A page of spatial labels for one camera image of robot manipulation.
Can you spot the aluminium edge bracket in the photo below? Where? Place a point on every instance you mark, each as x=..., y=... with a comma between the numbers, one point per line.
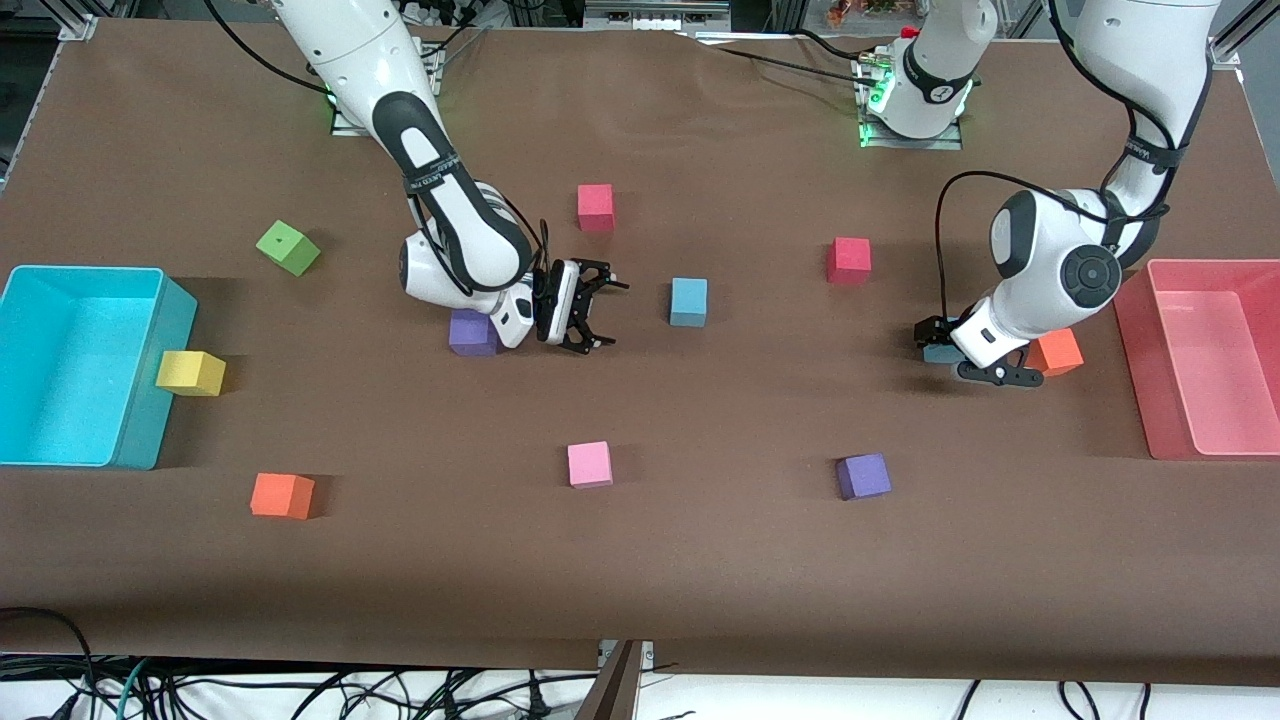
x=645, y=652

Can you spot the orange foam block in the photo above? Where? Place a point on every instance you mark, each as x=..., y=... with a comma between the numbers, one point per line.
x=1062, y=352
x=282, y=496

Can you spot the green foam block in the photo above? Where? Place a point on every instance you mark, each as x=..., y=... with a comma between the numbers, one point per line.
x=288, y=248

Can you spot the light blue foam block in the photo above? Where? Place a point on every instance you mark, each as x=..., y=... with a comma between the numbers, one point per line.
x=688, y=302
x=940, y=353

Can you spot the brown table cover sheet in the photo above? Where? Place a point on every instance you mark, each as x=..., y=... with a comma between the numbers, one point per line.
x=700, y=560

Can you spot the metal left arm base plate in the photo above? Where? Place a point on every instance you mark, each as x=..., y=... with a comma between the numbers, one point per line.
x=915, y=143

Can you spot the cyan plastic bin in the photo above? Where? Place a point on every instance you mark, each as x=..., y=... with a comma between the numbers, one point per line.
x=60, y=390

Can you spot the grey device box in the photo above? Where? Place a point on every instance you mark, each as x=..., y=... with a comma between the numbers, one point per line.
x=655, y=15

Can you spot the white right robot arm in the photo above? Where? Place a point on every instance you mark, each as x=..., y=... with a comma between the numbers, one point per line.
x=350, y=50

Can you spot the aluminium corner bracket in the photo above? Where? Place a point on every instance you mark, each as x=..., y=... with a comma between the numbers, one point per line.
x=1222, y=52
x=80, y=28

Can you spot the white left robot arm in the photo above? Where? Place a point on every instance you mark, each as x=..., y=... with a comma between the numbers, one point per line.
x=1150, y=50

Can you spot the pink plastic bin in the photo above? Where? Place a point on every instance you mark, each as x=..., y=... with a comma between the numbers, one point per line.
x=1210, y=360

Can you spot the pink foam block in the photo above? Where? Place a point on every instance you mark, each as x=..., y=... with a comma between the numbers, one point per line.
x=590, y=464

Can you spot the red foam block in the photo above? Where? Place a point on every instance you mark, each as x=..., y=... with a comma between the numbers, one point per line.
x=848, y=260
x=595, y=207

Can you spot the yellow foam block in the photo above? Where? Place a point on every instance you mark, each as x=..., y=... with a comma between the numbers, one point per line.
x=190, y=372

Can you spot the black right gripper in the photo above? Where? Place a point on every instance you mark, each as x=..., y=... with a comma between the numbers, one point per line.
x=578, y=303

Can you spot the purple foam block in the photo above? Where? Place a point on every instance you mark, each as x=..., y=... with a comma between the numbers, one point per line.
x=465, y=338
x=863, y=476

